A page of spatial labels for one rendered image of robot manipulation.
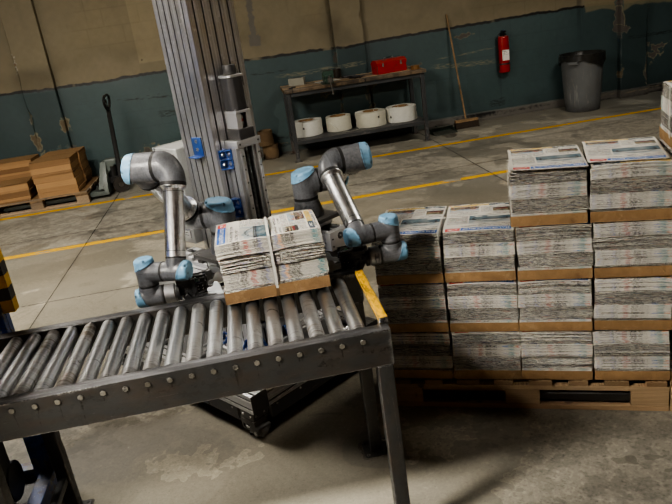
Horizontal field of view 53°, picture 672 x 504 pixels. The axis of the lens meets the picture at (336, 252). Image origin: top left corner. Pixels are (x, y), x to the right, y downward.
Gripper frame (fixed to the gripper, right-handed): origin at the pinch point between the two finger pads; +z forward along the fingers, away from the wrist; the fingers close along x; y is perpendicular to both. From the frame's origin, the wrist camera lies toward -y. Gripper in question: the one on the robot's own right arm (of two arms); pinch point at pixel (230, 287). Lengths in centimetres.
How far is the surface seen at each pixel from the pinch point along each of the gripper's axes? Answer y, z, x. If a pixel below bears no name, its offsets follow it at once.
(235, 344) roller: 1, 2, -52
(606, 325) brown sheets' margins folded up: -39, 144, -17
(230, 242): 24.5, 4.6, -21.7
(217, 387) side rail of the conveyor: -7, -5, -62
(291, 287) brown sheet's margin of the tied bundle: 4.5, 22.5, -22.8
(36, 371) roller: 0, -62, -42
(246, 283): 8.8, 7.3, -22.2
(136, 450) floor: -79, -58, 25
